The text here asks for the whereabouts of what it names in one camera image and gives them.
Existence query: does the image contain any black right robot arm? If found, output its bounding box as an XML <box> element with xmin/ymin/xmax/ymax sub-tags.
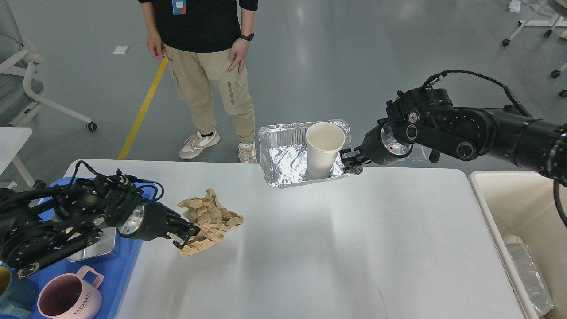
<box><xmin>339</xmin><ymin>70</ymin><xmax>567</xmax><ymax>222</ymax></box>

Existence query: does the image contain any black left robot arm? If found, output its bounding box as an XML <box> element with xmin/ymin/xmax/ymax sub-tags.
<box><xmin>0</xmin><ymin>165</ymin><xmax>200</xmax><ymax>278</ymax></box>

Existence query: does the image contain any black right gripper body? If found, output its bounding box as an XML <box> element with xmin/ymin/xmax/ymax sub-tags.
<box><xmin>360</xmin><ymin>122</ymin><xmax>413</xmax><ymax>166</ymax></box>

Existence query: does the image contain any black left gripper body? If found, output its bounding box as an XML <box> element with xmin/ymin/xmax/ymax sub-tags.
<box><xmin>117</xmin><ymin>202</ymin><xmax>168</xmax><ymax>241</ymax></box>

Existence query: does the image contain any white paper cup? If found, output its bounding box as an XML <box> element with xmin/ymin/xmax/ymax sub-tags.
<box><xmin>306</xmin><ymin>122</ymin><xmax>346</xmax><ymax>179</ymax></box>

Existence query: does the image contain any stainless steel rectangular container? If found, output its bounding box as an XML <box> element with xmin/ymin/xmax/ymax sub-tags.
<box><xmin>67</xmin><ymin>227</ymin><xmax>120</xmax><ymax>265</ymax></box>

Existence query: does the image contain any pink HOME mug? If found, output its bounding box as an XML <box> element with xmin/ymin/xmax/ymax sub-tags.
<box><xmin>37</xmin><ymin>266</ymin><xmax>105</xmax><ymax>319</ymax></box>

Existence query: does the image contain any beige plastic bin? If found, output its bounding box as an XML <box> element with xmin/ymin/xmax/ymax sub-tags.
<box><xmin>469</xmin><ymin>171</ymin><xmax>567</xmax><ymax>319</ymax></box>

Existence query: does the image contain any teal yellow cup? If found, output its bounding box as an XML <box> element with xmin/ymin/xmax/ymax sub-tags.
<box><xmin>0</xmin><ymin>266</ymin><xmax>39</xmax><ymax>319</ymax></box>

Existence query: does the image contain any aluminium foil tray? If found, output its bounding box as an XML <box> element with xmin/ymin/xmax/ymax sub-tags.
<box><xmin>258</xmin><ymin>121</ymin><xmax>363</xmax><ymax>188</ymax></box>

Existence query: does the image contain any blue plastic tray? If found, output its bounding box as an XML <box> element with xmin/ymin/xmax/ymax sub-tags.
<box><xmin>0</xmin><ymin>178</ymin><xmax>158</xmax><ymax>319</ymax></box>

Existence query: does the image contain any white wheeled stand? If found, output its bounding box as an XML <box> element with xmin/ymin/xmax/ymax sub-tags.
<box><xmin>502</xmin><ymin>0</ymin><xmax>567</xmax><ymax>98</ymax></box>

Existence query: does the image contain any white side table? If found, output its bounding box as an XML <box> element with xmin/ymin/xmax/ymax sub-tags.
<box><xmin>0</xmin><ymin>127</ymin><xmax>45</xmax><ymax>189</ymax></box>

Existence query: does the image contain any brown paper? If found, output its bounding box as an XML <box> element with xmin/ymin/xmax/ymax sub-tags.
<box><xmin>178</xmin><ymin>189</ymin><xmax>244</xmax><ymax>257</ymax></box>

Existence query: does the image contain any person in khaki trousers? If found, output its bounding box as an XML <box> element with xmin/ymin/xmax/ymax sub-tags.
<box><xmin>140</xmin><ymin>0</ymin><xmax>258</xmax><ymax>164</ymax></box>

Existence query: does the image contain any clear floor plate right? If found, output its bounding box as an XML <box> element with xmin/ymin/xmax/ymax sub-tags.
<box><xmin>407</xmin><ymin>144</ymin><xmax>428</xmax><ymax>161</ymax></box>

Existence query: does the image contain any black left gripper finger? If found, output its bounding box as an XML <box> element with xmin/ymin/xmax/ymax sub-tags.
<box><xmin>166</xmin><ymin>230</ymin><xmax>196</xmax><ymax>249</ymax></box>
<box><xmin>167</xmin><ymin>210</ymin><xmax>201</xmax><ymax>236</ymax></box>

